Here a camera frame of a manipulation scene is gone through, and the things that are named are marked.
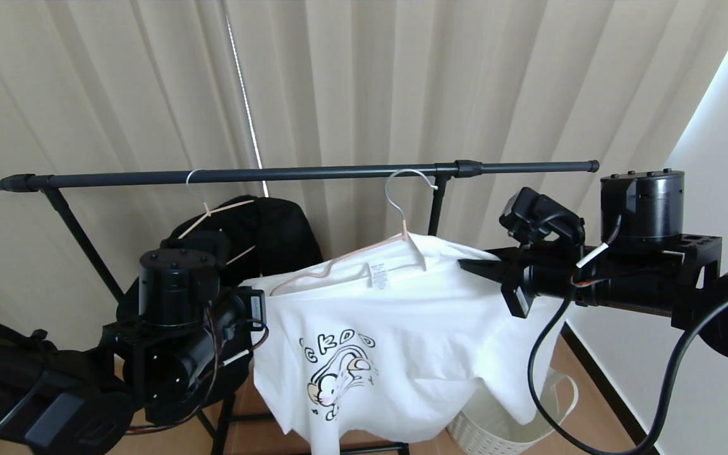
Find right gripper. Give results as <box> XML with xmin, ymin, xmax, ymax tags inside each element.
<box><xmin>500</xmin><ymin>243</ymin><xmax>676</xmax><ymax>319</ymax></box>

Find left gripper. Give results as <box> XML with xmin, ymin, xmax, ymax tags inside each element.
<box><xmin>125</xmin><ymin>286</ymin><xmax>269</xmax><ymax>421</ymax></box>

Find pink clothes hanger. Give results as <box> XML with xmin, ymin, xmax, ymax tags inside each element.
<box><xmin>177</xmin><ymin>169</ymin><xmax>257</xmax><ymax>266</ymax></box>
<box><xmin>269</xmin><ymin>169</ymin><xmax>439</xmax><ymax>297</ymax></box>

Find white printed garment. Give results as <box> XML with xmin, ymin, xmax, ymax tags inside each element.
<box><xmin>252</xmin><ymin>233</ymin><xmax>565</xmax><ymax>455</ymax></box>

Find black shorts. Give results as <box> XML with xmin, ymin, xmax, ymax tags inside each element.
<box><xmin>116</xmin><ymin>195</ymin><xmax>325</xmax><ymax>329</ymax></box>

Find white laundry basket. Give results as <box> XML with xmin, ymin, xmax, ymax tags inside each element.
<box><xmin>446</xmin><ymin>370</ymin><xmax>580</xmax><ymax>455</ymax></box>

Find black clothes rack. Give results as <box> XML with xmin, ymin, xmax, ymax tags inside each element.
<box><xmin>0</xmin><ymin>160</ymin><xmax>600</xmax><ymax>455</ymax></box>

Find beige curtain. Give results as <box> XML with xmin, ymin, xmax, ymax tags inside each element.
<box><xmin>0</xmin><ymin>0</ymin><xmax>728</xmax><ymax>355</ymax></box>

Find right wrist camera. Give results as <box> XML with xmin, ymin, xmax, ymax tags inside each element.
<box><xmin>498</xmin><ymin>187</ymin><xmax>586</xmax><ymax>248</ymax></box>

